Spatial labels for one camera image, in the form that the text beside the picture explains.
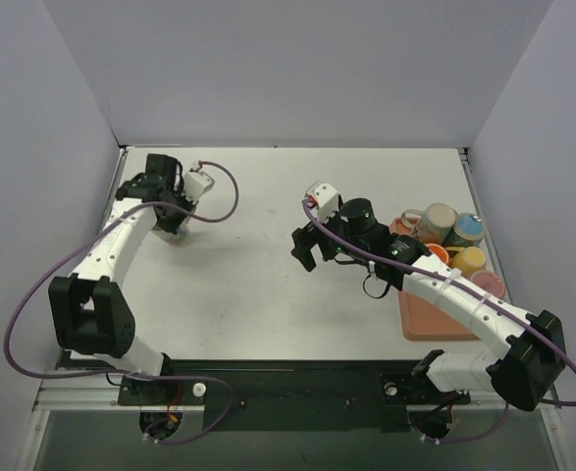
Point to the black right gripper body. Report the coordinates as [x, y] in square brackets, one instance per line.
[318, 240]

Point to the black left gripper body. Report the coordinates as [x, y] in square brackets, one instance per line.
[171, 216]

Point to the orange mug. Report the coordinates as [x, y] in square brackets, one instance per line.
[439, 251]

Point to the white patterned mug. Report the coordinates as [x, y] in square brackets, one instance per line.
[177, 236]

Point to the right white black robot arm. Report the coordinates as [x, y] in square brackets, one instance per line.
[523, 353]

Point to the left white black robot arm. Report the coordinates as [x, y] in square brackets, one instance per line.
[90, 313]

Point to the beige patterned mug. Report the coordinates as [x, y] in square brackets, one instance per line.
[431, 225]

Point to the blue mug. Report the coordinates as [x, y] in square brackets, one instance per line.
[468, 230]

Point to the yellow mug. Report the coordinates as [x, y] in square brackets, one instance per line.
[468, 260]

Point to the pink mug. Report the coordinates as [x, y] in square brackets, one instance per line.
[489, 282]

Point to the pink plastic tray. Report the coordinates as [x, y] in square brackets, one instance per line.
[422, 321]

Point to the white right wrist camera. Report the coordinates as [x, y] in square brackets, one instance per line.
[325, 199]

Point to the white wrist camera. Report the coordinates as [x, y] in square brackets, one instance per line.
[325, 199]
[196, 183]

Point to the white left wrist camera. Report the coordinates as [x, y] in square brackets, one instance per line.
[196, 183]

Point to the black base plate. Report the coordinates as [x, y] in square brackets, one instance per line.
[295, 395]

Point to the aluminium rail frame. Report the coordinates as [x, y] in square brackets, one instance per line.
[232, 291]

